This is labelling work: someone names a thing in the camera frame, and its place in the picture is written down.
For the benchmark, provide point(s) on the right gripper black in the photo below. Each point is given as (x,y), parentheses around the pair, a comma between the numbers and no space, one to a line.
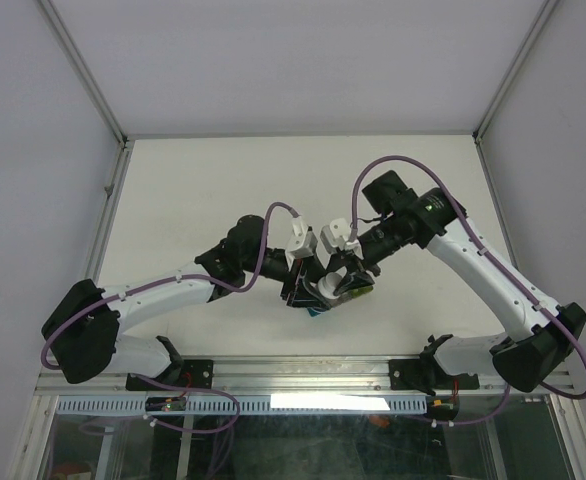
(354,280)

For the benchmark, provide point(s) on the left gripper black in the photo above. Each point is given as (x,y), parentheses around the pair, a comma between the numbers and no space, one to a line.
(311,269)

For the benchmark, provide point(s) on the weekly pill organizer strip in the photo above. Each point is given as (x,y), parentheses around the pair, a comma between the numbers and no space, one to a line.
(343,300)

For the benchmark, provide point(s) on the white pill bottle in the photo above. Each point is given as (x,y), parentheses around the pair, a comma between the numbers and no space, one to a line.
(327,296)

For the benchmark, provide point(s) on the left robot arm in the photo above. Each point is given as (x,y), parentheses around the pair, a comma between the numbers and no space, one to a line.
(87,333)

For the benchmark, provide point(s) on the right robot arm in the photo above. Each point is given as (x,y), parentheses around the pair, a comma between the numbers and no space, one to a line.
(538,332)

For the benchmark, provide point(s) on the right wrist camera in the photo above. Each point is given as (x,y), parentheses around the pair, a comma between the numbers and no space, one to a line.
(335,238)

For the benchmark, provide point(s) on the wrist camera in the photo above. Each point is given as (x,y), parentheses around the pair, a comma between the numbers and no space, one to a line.
(335,238)
(302,242)

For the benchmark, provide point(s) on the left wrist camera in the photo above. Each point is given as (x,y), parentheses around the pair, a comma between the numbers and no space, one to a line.
(302,242)

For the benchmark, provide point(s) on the aluminium mounting rail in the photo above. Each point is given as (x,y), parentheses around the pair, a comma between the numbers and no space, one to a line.
(263,375)

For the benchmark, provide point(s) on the white slotted cable duct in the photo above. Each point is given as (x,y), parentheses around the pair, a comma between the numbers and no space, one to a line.
(246,405)

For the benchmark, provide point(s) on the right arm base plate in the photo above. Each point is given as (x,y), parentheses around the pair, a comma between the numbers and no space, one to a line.
(413,375)

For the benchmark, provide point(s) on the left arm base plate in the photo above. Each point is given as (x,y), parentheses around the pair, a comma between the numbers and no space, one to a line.
(190,373)

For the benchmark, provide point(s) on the right aluminium frame post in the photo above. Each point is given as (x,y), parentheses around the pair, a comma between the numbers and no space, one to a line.
(525,48)

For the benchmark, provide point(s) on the aluminium frame post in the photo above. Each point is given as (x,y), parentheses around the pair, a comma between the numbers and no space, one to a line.
(525,48)
(56,24)

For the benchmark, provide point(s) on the left aluminium frame post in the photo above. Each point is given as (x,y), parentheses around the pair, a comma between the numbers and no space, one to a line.
(56,24)

